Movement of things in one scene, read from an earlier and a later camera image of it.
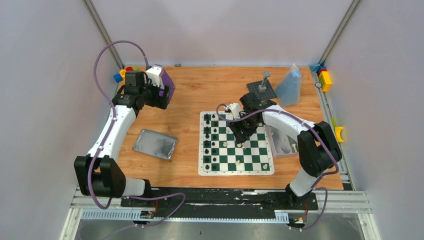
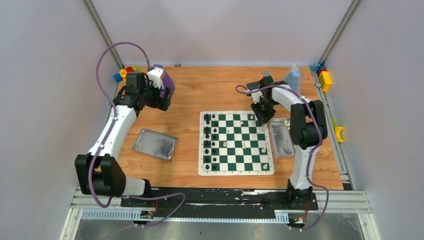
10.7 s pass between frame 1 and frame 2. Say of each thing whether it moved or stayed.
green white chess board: stayed
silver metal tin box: stayed
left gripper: stayed
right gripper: moved
